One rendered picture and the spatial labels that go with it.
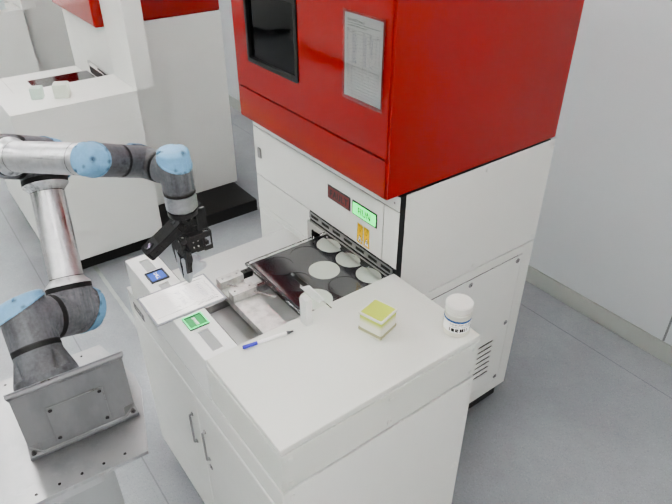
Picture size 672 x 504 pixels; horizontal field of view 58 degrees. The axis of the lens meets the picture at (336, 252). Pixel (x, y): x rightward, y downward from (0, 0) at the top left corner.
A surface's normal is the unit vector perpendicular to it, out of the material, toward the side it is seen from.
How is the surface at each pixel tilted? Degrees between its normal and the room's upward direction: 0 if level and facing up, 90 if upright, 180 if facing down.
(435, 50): 90
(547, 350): 0
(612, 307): 90
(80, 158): 66
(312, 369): 0
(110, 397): 90
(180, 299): 0
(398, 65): 90
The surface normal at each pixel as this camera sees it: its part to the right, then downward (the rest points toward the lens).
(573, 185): -0.80, 0.33
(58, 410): 0.55, 0.47
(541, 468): 0.00, -0.83
